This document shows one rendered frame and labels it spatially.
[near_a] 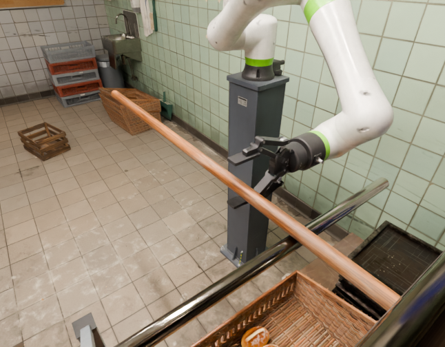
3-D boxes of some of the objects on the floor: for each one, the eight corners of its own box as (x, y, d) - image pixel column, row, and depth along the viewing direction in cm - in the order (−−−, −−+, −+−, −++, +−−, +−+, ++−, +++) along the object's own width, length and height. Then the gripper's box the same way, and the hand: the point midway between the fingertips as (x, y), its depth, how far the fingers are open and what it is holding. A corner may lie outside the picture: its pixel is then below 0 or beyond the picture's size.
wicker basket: (127, 138, 337) (122, 116, 321) (105, 122, 371) (100, 102, 355) (162, 126, 364) (160, 104, 348) (140, 112, 398) (136, 92, 382)
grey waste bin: (130, 93, 460) (123, 56, 428) (106, 98, 442) (97, 60, 410) (121, 87, 485) (114, 51, 453) (98, 91, 466) (89, 55, 435)
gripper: (317, 117, 68) (243, 145, 57) (301, 197, 81) (239, 231, 71) (292, 107, 73) (220, 131, 62) (281, 184, 86) (221, 214, 76)
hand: (236, 182), depth 67 cm, fingers open, 11 cm apart
